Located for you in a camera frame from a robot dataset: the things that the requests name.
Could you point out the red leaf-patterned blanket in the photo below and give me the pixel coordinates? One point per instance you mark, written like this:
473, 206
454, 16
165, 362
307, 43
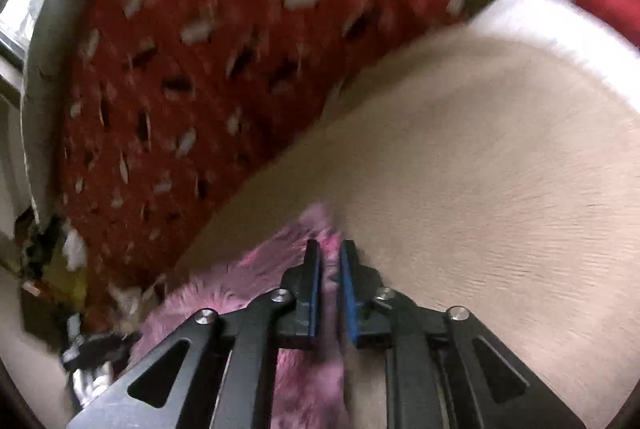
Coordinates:
200, 59

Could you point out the white quilted bedding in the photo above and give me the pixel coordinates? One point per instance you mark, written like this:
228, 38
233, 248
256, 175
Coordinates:
530, 19

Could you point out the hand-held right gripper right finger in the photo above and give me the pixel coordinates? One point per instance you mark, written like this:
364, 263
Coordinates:
350, 299

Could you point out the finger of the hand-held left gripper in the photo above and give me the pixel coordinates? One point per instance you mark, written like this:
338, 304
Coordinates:
95, 349

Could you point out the yellow cloth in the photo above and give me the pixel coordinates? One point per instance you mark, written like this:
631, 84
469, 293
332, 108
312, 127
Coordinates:
67, 281

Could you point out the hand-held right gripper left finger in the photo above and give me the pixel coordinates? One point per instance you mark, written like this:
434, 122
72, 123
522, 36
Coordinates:
312, 299

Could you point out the purple floral garment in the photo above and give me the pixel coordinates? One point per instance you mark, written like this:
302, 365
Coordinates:
200, 299

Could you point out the beige fleece blanket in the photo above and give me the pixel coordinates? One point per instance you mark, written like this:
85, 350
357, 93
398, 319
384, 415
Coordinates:
475, 184

